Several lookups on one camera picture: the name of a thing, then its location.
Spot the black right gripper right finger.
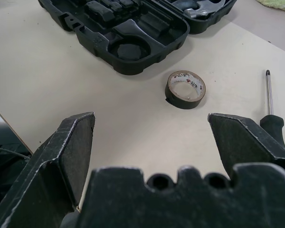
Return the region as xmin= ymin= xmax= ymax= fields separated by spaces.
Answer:
xmin=208 ymin=113 xmax=285 ymax=178

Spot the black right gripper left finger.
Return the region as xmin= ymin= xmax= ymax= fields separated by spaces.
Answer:
xmin=0 ymin=111 xmax=96 ymax=228

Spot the black orange handled screwdriver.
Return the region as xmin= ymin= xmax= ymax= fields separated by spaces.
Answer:
xmin=259 ymin=69 xmax=285 ymax=164

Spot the black electrical tape roll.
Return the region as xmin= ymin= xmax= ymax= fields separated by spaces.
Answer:
xmin=165 ymin=70 xmax=206 ymax=110

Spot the black tool case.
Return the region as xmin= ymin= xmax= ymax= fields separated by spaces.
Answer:
xmin=37 ymin=0 xmax=238 ymax=76

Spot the steel claw hammer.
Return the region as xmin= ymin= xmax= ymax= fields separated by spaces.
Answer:
xmin=182 ymin=0 xmax=231 ymax=19

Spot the green towel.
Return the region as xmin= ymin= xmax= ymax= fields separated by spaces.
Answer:
xmin=255 ymin=0 xmax=285 ymax=9

